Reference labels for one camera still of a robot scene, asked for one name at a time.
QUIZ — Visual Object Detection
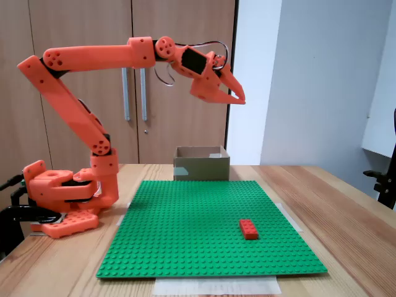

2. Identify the open cardboard box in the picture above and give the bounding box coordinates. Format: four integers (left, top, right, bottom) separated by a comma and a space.
173, 145, 231, 183

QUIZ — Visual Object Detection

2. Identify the red lego block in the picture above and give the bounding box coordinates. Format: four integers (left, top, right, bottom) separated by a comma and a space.
238, 218, 260, 241

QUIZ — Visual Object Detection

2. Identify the green lego baseplate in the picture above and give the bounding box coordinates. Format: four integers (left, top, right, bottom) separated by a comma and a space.
95, 179, 329, 280

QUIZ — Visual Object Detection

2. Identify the wooden cabinet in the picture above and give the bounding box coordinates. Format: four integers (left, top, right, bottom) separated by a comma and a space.
0, 0, 240, 189

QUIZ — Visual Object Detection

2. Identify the short masking tape strip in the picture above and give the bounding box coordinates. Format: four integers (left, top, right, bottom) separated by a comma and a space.
277, 202, 304, 234

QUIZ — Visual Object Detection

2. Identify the narrow masking tape strip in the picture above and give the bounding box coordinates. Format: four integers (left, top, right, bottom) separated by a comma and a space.
116, 201, 134, 228

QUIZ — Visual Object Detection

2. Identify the long masking tape strip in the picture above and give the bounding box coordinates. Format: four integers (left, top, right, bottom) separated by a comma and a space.
153, 275, 283, 296

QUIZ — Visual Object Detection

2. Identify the black table clamp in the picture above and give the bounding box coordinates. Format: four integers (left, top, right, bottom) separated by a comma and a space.
0, 184, 64, 225

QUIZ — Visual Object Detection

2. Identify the metal cabinet handle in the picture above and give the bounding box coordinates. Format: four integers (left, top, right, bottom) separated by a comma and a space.
121, 67, 131, 123
139, 67, 149, 123

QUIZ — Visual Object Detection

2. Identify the black camera stand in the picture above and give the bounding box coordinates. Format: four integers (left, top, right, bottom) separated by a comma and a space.
363, 107, 396, 212

